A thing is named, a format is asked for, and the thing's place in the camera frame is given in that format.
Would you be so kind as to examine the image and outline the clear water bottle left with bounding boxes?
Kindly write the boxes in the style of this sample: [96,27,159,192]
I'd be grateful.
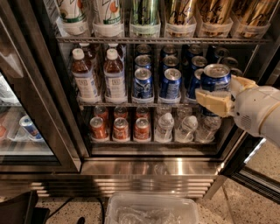
[155,113,174,143]

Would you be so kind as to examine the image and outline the red soda can front left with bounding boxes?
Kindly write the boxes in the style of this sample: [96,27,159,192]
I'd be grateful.
[90,116,108,139]

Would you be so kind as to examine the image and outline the red soda can front right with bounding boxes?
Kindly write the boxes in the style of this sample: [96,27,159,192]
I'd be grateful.
[134,117,150,140]

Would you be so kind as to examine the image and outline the tea bottle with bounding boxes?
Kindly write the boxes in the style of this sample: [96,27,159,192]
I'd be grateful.
[103,48,126,98]
[71,48,98,102]

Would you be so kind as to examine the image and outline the gold tall can right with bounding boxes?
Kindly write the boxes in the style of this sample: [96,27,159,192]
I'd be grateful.
[231,0,278,39]

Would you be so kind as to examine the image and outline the tea bottle front right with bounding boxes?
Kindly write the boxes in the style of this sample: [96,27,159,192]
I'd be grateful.
[103,48,126,98]

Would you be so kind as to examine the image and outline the white green tall can right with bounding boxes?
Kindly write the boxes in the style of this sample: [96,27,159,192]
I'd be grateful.
[93,0,123,38]

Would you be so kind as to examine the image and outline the tea bottle front left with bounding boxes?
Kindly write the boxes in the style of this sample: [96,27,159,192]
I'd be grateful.
[71,48,98,102]

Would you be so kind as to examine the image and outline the left fridge glass door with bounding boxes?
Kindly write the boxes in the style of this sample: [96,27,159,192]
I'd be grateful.
[0,0,85,173]

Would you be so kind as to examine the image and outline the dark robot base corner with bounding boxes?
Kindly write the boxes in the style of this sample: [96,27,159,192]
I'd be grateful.
[0,191,50,224]

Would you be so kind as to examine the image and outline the clear plastic bin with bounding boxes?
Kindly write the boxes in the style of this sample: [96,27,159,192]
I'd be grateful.
[105,192,199,224]

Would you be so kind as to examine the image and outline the black cable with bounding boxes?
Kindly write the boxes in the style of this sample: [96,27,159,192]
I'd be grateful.
[46,196,107,224]

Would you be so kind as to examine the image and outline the gold tall can middle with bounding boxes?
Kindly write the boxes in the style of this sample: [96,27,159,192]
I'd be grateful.
[198,0,235,37]

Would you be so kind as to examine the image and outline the clear water bottle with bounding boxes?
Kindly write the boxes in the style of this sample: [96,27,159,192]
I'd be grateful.
[195,115,221,144]
[175,115,198,143]
[155,113,174,143]

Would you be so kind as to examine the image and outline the red soda can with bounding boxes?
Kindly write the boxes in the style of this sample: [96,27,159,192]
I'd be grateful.
[113,117,130,140]
[90,116,108,139]
[134,117,150,140]

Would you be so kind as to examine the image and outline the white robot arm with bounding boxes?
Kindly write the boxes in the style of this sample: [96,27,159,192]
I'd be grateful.
[195,75,280,146]

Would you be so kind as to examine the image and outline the white green tall can left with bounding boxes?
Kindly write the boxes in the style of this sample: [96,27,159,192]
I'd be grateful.
[54,0,87,36]

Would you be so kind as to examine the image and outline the gold tall can left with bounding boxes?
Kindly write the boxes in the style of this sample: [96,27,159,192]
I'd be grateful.
[164,0,197,38]

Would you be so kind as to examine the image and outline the blue pepsi can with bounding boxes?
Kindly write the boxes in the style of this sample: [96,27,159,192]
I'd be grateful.
[133,68,153,99]
[191,56,207,71]
[159,68,182,99]
[200,64,231,116]
[135,54,151,70]
[186,68,204,100]

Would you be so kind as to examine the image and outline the red soda can front middle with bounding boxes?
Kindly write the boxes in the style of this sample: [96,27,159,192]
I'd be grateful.
[113,117,130,140]

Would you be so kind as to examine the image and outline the silver diet pepsi can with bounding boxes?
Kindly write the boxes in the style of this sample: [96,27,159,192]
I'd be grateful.
[231,67,243,77]
[220,57,238,68]

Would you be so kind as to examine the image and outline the clear water bottle middle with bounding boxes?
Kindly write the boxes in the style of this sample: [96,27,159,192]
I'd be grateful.
[175,115,198,143]

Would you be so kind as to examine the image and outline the open fridge door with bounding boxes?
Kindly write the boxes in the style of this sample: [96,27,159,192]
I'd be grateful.
[222,136,280,204]

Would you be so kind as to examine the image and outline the gold tall can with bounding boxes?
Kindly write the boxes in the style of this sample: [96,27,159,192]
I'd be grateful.
[164,0,197,38]
[231,0,278,39]
[198,0,235,37]

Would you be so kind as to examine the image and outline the silver diet pepsi can front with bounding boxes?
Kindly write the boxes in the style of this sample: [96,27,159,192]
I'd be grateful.
[231,67,243,77]

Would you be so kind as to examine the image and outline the clear water bottle right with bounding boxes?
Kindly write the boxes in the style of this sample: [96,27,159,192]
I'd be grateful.
[195,115,221,144]

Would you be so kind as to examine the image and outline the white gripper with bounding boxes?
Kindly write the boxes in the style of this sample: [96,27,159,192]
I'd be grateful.
[195,75,280,137]

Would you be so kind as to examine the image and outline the white green tall can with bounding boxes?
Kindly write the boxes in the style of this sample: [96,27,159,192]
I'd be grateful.
[54,0,87,36]
[93,0,123,38]

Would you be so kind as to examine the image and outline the blue can left fridge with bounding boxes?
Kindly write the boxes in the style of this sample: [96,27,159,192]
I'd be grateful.
[19,115,43,141]

